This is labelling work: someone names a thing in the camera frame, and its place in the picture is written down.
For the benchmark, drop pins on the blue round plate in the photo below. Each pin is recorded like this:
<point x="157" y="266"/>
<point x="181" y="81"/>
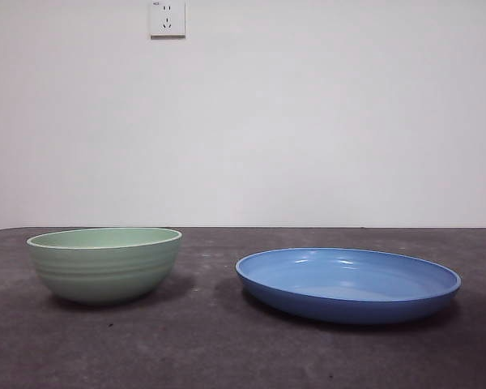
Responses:
<point x="340" y="283"/>

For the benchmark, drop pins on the green ribbed bowl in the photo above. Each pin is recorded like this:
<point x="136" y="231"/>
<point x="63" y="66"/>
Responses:
<point x="105" y="271"/>

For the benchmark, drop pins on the white wall socket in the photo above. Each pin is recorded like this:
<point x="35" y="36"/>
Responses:
<point x="167" y="20"/>

